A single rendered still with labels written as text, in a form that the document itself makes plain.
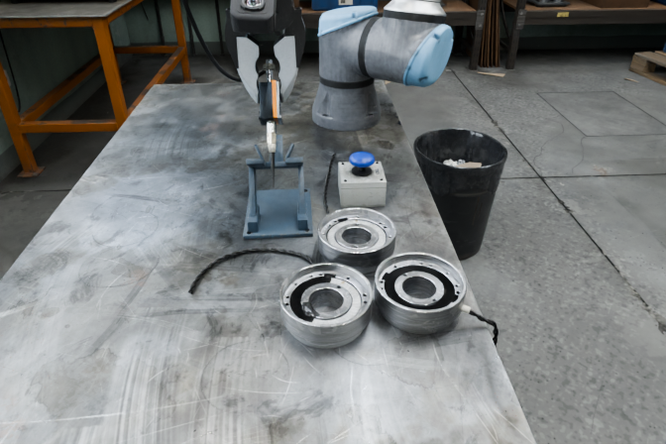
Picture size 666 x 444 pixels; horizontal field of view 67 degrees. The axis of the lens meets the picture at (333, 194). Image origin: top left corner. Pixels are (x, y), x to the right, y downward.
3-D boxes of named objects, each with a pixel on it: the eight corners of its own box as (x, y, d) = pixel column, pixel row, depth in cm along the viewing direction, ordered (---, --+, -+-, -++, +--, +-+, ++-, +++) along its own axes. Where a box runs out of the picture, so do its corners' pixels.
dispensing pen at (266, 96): (261, 185, 62) (256, 54, 63) (263, 188, 66) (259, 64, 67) (277, 184, 62) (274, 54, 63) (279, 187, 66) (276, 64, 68)
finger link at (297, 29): (309, 62, 64) (299, -10, 59) (310, 66, 63) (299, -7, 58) (273, 66, 64) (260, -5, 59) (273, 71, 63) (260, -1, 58)
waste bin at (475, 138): (500, 266, 191) (522, 166, 169) (413, 269, 190) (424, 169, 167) (474, 216, 220) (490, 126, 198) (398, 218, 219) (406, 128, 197)
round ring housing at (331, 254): (408, 264, 67) (411, 239, 65) (338, 286, 63) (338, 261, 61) (371, 223, 75) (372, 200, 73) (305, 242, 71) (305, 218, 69)
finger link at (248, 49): (262, 88, 70) (265, 22, 65) (260, 106, 65) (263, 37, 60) (239, 86, 70) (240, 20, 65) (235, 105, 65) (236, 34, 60)
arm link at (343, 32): (338, 61, 112) (338, -2, 105) (391, 71, 106) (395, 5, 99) (306, 75, 104) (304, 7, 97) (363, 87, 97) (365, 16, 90)
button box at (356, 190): (386, 206, 79) (387, 179, 76) (341, 208, 79) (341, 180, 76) (379, 181, 86) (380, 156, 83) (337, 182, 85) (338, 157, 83)
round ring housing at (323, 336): (370, 357, 53) (371, 330, 51) (273, 350, 54) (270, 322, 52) (373, 290, 62) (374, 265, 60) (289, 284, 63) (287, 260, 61)
